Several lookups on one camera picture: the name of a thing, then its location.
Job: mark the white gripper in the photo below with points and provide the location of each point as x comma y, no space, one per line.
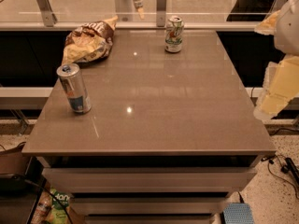
288,32

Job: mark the white green 7up can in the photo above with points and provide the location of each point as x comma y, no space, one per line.
173,34

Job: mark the silver blue redbull can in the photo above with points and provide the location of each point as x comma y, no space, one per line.
74,87

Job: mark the grey drawer cabinet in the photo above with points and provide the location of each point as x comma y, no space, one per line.
169,137

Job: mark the blue textured mat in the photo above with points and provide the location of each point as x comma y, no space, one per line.
237,213

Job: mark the brown yellow chip bag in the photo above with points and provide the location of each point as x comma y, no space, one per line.
90,41

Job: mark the green snack bag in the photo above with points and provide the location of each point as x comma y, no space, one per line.
59,208

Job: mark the brown bag on floor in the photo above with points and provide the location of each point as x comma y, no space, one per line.
13,162

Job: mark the metal railing post middle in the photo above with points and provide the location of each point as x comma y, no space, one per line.
160,12

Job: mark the metal railing post left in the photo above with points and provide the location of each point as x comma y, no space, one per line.
48,17

